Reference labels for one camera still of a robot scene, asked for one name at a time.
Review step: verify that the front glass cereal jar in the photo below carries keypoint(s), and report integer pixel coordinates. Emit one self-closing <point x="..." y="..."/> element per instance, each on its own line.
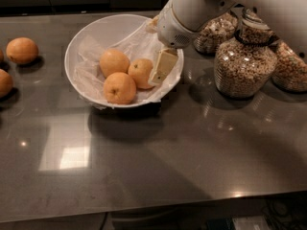
<point x="244" y="63"/>

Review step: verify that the orange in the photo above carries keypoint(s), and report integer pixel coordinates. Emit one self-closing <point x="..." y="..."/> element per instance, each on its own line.
<point x="6" y="83"/>
<point x="22" y="50"/>
<point x="112" y="61"/>
<point x="119" y="88"/>
<point x="140" y="70"/>

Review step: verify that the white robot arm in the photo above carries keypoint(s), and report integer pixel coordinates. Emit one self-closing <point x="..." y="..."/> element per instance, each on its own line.
<point x="287" y="18"/>

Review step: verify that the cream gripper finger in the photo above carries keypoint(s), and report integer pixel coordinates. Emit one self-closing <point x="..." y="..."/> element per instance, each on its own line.
<point x="163" y="65"/>
<point x="151" y="26"/>

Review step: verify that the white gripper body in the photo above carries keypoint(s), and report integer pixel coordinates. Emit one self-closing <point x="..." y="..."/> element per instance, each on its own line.
<point x="170" y="28"/>

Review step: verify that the white bowl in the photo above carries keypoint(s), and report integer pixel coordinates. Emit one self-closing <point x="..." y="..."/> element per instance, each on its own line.
<point x="105" y="29"/>

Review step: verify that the orange at bowl front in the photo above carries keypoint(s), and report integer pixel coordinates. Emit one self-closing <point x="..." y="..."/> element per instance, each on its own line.
<point x="119" y="88"/>

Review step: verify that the white paper liner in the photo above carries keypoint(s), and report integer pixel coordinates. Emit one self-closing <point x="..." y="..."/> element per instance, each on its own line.
<point x="140" y="45"/>

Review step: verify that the back left glass cereal jar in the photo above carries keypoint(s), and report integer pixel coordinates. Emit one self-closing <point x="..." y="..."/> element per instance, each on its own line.
<point x="216" y="32"/>

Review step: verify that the glass cereal jar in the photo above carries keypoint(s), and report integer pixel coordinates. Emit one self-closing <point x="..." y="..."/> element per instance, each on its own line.
<point x="291" y="71"/>
<point x="216" y="32"/>
<point x="244" y="63"/>

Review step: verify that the back right glass cereal jar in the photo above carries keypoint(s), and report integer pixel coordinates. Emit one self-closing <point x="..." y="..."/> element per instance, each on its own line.
<point x="291" y="71"/>

